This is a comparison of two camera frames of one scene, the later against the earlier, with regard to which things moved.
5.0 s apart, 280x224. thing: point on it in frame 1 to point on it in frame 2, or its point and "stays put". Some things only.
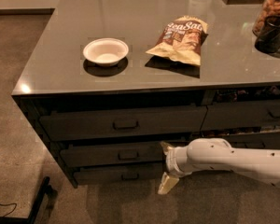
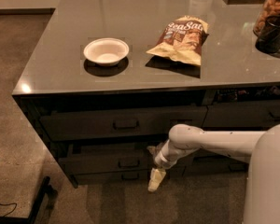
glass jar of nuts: (276, 3) stays put
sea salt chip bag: (182, 39) stays put
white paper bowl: (105, 51) stays put
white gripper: (172, 161) to (159, 160)
